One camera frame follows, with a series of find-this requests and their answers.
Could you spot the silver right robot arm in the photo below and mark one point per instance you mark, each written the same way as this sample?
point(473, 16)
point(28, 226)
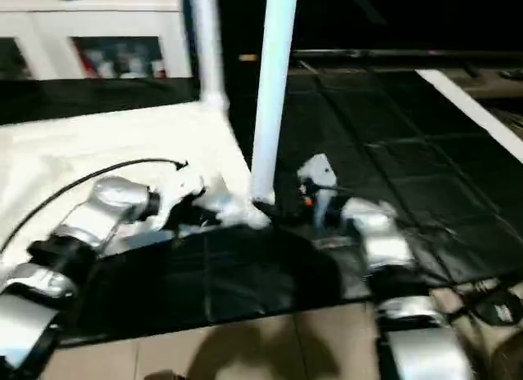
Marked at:
point(388, 241)

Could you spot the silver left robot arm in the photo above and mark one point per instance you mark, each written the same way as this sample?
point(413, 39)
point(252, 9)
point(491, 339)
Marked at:
point(110, 200)

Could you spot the black mat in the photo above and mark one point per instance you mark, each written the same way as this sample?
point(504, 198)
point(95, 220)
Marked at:
point(388, 171)

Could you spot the dark rounded foot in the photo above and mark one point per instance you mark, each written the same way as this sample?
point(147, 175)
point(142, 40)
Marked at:
point(163, 375)

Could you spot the black box gold label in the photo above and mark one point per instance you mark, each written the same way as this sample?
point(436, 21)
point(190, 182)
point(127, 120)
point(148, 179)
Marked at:
point(237, 24)

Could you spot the white flat board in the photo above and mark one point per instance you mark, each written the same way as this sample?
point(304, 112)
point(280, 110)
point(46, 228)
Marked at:
point(470, 110)

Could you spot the black stand leg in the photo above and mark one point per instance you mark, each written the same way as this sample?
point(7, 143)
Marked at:
point(474, 298)

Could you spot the white cabinet glass doors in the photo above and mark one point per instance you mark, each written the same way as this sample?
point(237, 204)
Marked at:
point(102, 22)

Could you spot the grey floor box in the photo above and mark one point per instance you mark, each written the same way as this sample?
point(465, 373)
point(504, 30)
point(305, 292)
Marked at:
point(500, 310)

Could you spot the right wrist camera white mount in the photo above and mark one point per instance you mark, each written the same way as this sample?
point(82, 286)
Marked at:
point(318, 171)

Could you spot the silver metal rail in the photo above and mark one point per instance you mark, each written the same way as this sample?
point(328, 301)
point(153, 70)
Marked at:
point(408, 53)

